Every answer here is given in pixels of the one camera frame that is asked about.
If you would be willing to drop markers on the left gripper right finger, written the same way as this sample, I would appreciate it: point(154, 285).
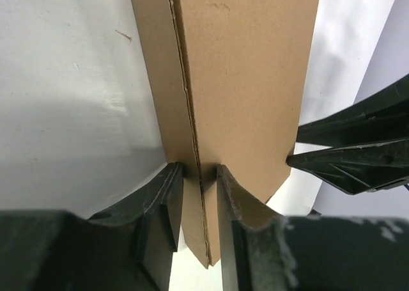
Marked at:
point(263, 250)

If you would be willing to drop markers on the cardboard box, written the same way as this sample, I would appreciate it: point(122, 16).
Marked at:
point(227, 78)

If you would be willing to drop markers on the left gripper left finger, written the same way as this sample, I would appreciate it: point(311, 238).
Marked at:
point(127, 246)

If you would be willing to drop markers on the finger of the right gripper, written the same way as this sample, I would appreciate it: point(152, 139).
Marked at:
point(359, 168)
point(380, 117)

